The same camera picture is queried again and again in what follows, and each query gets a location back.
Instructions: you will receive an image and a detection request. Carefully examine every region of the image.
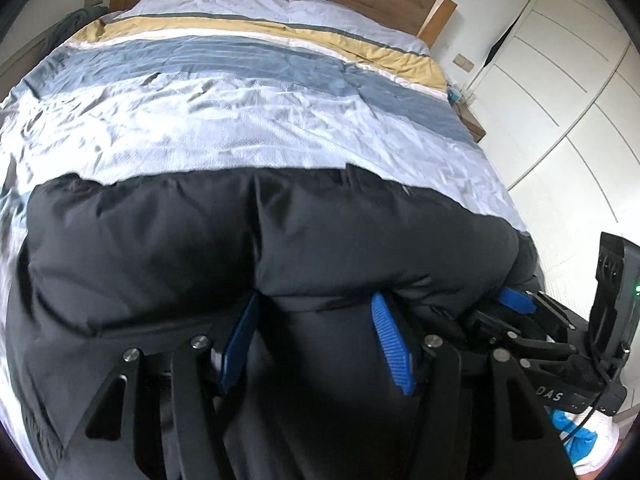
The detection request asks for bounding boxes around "black jacket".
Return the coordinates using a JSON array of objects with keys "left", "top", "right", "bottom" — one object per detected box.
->
[{"left": 5, "top": 162, "right": 543, "bottom": 480}]

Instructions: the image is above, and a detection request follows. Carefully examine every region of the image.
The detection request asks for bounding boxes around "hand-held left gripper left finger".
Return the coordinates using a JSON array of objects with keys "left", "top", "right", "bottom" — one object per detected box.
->
[{"left": 55, "top": 292, "right": 264, "bottom": 480}]

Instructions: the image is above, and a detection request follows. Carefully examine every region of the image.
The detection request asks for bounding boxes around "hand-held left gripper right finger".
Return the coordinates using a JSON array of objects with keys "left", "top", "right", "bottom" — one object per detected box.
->
[{"left": 370, "top": 292, "right": 577, "bottom": 480}]

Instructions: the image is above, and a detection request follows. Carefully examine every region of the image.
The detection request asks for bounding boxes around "wooden nightstand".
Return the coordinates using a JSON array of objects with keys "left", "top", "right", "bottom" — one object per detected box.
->
[{"left": 457, "top": 105, "right": 487, "bottom": 144}]

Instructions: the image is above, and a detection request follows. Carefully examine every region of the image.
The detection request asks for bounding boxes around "grey cloth heap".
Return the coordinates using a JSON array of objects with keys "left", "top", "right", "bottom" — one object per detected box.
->
[{"left": 47, "top": 7, "right": 109, "bottom": 57}]

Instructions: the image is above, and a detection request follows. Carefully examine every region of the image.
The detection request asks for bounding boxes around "striped bed blanket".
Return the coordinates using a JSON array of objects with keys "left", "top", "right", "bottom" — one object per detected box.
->
[{"left": 0, "top": 0, "right": 531, "bottom": 411}]

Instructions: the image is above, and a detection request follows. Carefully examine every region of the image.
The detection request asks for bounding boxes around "white wardrobe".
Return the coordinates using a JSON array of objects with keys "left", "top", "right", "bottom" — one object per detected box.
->
[{"left": 467, "top": 0, "right": 640, "bottom": 281}]

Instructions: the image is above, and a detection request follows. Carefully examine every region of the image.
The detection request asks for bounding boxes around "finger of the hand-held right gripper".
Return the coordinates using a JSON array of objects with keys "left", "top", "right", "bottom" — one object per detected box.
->
[
  {"left": 497, "top": 287, "right": 587, "bottom": 343},
  {"left": 462, "top": 309, "right": 532, "bottom": 357}
]

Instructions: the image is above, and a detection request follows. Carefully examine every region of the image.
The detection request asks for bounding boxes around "black cable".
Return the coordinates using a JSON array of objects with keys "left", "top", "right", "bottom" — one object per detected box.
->
[{"left": 559, "top": 400, "right": 603, "bottom": 447}]

